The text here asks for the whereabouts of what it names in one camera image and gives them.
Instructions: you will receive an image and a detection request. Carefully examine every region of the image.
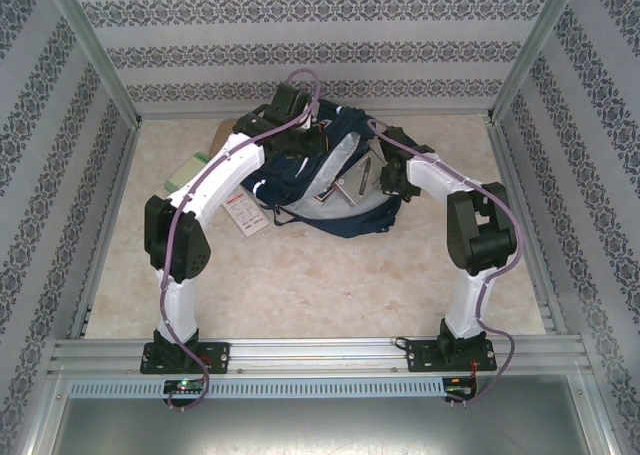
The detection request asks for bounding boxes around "navy blue backpack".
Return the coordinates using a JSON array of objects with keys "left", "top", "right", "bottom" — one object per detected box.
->
[{"left": 243, "top": 99, "right": 405, "bottom": 241}]

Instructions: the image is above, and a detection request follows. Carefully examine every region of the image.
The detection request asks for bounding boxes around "beige fabric pencil case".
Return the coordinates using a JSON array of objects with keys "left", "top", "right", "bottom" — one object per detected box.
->
[{"left": 209, "top": 118, "right": 239, "bottom": 152}]

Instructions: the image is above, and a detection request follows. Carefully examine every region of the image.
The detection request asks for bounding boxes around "white packaged ruler set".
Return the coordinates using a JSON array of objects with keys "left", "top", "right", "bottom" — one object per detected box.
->
[{"left": 224, "top": 187, "right": 274, "bottom": 240}]

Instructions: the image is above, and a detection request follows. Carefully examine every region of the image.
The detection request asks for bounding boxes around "green notebook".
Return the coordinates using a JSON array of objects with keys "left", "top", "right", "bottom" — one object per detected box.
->
[{"left": 164, "top": 152, "right": 210, "bottom": 192}]

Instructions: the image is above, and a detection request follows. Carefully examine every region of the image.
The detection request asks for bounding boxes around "aluminium rear bar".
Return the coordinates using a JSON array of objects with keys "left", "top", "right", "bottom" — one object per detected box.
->
[{"left": 137, "top": 105, "right": 494, "bottom": 122}]

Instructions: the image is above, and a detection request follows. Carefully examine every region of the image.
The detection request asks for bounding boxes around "small control circuit board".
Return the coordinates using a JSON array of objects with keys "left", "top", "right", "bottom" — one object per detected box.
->
[
  {"left": 163, "top": 378, "right": 207, "bottom": 395},
  {"left": 443, "top": 376, "right": 477, "bottom": 396}
]

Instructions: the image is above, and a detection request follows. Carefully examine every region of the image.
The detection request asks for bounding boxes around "grey metal sheet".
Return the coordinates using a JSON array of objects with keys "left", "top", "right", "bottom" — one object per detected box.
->
[{"left": 47, "top": 372, "right": 619, "bottom": 455}]

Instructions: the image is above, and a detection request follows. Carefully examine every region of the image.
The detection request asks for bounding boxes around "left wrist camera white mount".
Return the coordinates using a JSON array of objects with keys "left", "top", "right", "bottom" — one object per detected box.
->
[{"left": 301, "top": 100, "right": 322, "bottom": 129}]

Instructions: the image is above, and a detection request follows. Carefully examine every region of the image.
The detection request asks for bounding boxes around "aluminium side rail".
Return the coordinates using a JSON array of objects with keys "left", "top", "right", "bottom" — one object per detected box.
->
[
  {"left": 487, "top": 118, "right": 570, "bottom": 335},
  {"left": 67, "top": 122, "right": 144, "bottom": 340}
]

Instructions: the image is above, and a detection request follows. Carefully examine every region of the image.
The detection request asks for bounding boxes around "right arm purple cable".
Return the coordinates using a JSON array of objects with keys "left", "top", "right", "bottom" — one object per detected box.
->
[{"left": 367, "top": 119, "right": 524, "bottom": 406}]

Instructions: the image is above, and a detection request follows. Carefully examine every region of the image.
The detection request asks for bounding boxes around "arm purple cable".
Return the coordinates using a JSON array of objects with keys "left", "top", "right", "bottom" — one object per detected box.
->
[
  {"left": 158, "top": 67, "right": 325, "bottom": 412},
  {"left": 367, "top": 119, "right": 524, "bottom": 406}
]

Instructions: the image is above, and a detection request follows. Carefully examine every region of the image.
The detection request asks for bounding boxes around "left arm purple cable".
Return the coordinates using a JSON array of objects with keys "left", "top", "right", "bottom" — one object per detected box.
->
[{"left": 158, "top": 67, "right": 325, "bottom": 412}]

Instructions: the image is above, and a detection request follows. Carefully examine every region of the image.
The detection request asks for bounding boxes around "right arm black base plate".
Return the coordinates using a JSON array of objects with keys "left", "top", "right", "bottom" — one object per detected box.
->
[{"left": 405, "top": 338, "right": 500, "bottom": 374}]

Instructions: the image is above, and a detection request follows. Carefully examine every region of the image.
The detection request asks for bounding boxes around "aluminium frame post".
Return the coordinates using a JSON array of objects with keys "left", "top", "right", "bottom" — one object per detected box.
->
[
  {"left": 39, "top": 0, "right": 144, "bottom": 129},
  {"left": 487, "top": 0, "right": 586, "bottom": 124}
]

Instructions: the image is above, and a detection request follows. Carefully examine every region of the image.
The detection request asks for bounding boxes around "aluminium mounting rail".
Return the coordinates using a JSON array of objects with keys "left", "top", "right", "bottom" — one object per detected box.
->
[{"left": 48, "top": 335, "right": 587, "bottom": 376}]

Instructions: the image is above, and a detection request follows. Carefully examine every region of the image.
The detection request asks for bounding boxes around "slotted grey cable duct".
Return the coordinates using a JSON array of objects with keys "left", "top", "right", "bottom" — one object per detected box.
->
[{"left": 66, "top": 377, "right": 447, "bottom": 399}]

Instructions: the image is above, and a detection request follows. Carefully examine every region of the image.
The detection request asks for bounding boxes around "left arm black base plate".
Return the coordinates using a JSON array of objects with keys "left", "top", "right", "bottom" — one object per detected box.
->
[{"left": 139, "top": 341, "right": 232, "bottom": 375}]

